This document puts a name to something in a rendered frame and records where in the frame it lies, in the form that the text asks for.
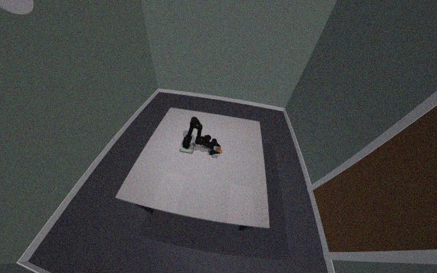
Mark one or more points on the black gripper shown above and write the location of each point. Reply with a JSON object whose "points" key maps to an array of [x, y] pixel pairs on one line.
{"points": [[212, 151]]}

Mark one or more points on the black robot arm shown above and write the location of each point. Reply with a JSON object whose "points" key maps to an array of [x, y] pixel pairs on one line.
{"points": [[194, 123]]}

